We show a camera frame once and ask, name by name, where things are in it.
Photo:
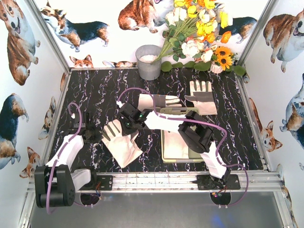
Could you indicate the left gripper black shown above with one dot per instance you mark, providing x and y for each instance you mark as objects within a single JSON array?
[{"x": 79, "y": 124}]

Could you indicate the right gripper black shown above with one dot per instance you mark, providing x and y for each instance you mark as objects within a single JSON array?
[{"x": 124, "y": 111}]

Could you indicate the horizontal white grey work glove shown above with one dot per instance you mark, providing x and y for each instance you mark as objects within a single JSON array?
[{"x": 159, "y": 101}]

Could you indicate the pale green plastic storage basket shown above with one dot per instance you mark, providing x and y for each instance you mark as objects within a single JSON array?
[{"x": 193, "y": 156}]

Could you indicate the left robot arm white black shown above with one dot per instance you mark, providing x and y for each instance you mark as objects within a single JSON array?
[{"x": 55, "y": 183}]

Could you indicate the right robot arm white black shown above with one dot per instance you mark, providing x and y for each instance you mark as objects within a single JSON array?
[{"x": 197, "y": 134}]

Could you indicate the grey metal bucket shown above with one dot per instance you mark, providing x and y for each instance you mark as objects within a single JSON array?
[{"x": 149, "y": 65}]

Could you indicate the small sunflower pot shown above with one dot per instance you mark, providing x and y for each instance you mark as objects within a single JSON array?
[{"x": 223, "y": 59}]

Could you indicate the artificial flower bouquet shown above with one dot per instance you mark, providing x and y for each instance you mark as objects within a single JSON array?
[{"x": 192, "y": 28}]

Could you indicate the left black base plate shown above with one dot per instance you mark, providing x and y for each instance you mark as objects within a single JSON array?
[{"x": 102, "y": 183}]

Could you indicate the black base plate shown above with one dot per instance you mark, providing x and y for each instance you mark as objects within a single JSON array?
[
  {"x": 207, "y": 182},
  {"x": 102, "y": 183}
]

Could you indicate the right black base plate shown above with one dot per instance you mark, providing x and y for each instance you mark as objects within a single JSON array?
[{"x": 207, "y": 182}]

